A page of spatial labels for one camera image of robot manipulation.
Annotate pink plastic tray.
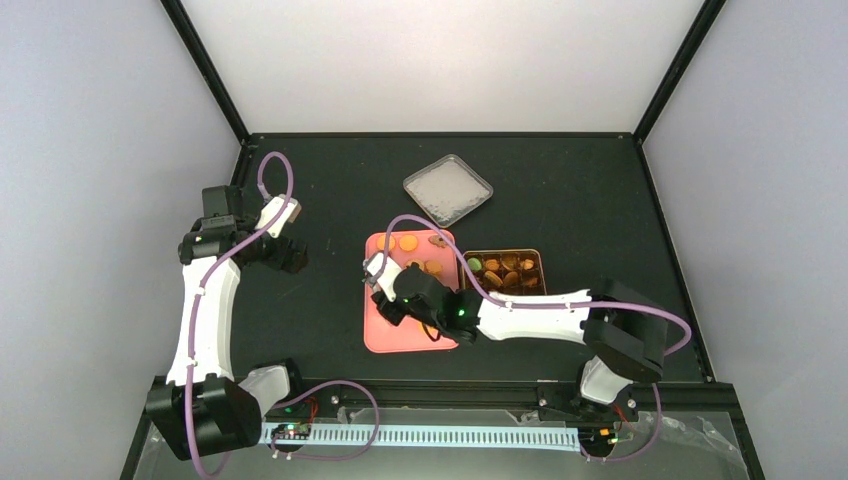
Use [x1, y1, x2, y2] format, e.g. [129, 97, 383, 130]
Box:
[363, 230, 460, 354]

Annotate green round cookie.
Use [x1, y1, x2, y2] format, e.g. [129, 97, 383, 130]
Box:
[467, 258, 483, 272]

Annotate gold cookie tin box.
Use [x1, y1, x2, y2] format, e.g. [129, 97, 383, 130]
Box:
[463, 249, 547, 296]

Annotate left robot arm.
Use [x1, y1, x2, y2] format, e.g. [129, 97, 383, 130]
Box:
[145, 186, 308, 461]

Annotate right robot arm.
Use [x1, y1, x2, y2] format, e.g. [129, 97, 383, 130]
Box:
[364, 256, 667, 419]

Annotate beige round cookie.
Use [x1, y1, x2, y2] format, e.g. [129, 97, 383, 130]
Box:
[424, 260, 443, 276]

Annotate brown flower cookie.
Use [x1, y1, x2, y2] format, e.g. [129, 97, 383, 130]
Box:
[428, 234, 452, 249]

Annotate clear plastic lid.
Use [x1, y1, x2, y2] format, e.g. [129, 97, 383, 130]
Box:
[402, 154, 494, 228]

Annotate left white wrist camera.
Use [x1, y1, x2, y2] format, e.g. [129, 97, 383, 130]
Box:
[254, 195, 302, 239]

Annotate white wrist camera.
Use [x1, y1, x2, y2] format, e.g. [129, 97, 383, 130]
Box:
[254, 195, 302, 239]
[362, 251, 403, 302]

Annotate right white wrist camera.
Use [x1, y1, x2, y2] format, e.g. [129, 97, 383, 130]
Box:
[362, 251, 403, 302]

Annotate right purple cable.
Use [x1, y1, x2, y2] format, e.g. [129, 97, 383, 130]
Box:
[374, 213, 694, 464]

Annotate purple cable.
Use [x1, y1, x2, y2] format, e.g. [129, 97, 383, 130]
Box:
[184, 151, 381, 480]
[374, 213, 694, 464]

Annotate white slotted cable duct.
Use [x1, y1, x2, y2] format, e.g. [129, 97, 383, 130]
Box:
[259, 422, 581, 452]

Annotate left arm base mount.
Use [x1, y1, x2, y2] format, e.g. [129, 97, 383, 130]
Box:
[263, 380, 341, 421]

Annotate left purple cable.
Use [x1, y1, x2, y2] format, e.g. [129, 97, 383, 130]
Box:
[184, 151, 381, 480]

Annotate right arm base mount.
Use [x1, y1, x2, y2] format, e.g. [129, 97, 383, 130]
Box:
[535, 382, 638, 427]

